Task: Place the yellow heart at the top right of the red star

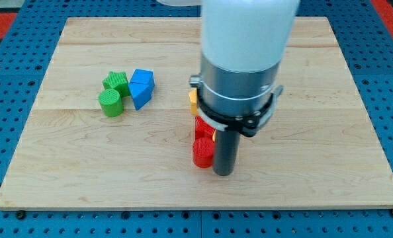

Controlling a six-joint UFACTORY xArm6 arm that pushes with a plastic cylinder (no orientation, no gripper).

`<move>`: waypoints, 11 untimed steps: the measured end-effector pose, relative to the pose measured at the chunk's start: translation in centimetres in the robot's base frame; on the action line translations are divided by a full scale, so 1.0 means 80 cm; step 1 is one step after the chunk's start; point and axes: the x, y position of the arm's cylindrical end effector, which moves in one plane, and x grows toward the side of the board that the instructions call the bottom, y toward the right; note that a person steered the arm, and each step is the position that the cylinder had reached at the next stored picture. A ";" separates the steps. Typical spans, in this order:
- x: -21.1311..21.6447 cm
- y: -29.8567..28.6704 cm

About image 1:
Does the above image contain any yellow heart block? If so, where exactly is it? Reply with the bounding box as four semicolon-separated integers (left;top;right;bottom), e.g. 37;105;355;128
212;130;216;142

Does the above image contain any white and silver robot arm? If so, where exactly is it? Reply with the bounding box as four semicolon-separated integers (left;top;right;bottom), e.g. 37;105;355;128
158;0;300;137

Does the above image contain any red star block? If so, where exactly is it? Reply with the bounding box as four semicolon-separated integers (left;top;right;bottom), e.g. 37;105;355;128
195;116;216;139

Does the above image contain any green star block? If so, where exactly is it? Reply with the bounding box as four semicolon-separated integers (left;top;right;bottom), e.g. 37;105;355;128
102;71;131;97

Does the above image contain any red cylinder block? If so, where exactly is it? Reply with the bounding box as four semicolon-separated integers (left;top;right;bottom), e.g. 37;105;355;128
192;138;214;168

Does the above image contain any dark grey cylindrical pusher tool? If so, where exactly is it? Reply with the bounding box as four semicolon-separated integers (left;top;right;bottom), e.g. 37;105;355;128
212;130;240;176

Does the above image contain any blue triangular block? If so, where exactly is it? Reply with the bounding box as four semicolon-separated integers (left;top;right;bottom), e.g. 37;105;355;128
128;83;153;110

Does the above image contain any blue cube block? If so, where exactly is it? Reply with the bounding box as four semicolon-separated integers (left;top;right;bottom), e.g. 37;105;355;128
130;69;155;89

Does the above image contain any green cylinder block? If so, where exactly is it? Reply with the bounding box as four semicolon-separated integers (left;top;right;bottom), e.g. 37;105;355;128
98;89;124;117

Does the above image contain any wooden board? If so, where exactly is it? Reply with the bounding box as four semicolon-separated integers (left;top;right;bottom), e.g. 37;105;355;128
0;17;393;211

